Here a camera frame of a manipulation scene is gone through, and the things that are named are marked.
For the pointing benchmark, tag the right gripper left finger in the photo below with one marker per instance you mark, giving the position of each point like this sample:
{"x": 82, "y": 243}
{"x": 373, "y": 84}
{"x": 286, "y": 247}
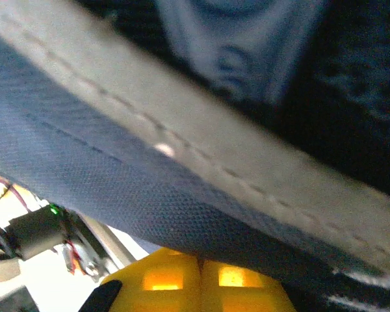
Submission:
{"x": 162, "y": 282}

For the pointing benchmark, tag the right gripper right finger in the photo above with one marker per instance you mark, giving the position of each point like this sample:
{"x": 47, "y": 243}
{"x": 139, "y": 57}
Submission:
{"x": 243, "y": 289}

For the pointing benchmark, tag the navy blue backpack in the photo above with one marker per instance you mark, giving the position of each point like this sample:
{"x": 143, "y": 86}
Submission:
{"x": 182, "y": 146}

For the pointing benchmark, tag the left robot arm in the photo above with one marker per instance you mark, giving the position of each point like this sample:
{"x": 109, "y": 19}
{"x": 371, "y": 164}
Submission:
{"x": 35, "y": 230}

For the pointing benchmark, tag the aluminium mounting rail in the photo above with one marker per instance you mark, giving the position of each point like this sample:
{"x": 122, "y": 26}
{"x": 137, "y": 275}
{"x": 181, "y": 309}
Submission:
{"x": 100, "y": 247}

